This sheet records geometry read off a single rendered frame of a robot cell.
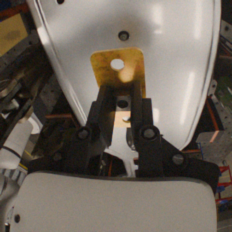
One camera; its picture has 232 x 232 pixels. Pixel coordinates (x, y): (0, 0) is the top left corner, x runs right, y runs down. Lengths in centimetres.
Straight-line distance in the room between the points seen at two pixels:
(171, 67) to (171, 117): 10
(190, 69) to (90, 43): 13
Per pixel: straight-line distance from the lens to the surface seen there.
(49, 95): 73
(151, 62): 19
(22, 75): 21
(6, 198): 66
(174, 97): 22
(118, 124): 15
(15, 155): 71
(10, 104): 20
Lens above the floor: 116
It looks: 41 degrees down
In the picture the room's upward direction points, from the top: 172 degrees counter-clockwise
